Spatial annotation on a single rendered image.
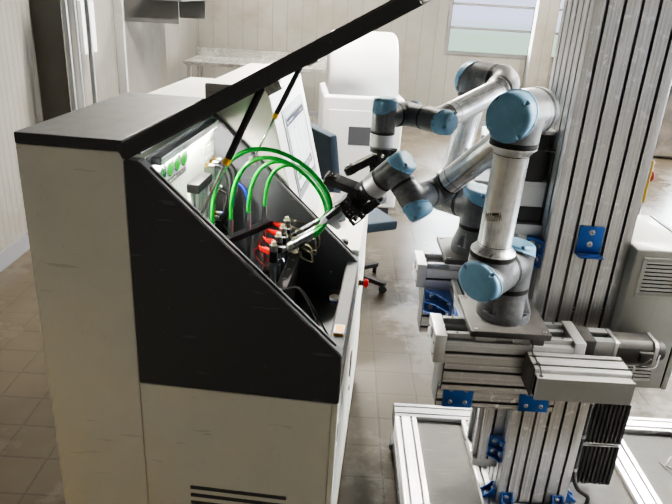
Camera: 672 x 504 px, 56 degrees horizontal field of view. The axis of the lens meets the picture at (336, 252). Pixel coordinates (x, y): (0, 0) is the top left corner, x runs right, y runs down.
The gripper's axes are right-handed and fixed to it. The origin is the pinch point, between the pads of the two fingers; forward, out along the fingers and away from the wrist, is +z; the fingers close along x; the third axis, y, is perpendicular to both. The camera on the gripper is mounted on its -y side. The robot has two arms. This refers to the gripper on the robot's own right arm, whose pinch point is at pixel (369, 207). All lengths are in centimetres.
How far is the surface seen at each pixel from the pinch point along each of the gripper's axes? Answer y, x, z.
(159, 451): -56, -47, 68
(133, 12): -265, 458, -32
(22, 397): -158, 40, 123
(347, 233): -9.0, 39.6, 24.7
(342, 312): -5.1, -21.7, 27.7
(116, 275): -65, -47, 10
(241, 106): -48, 23, -25
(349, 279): -5.0, 3.0, 27.7
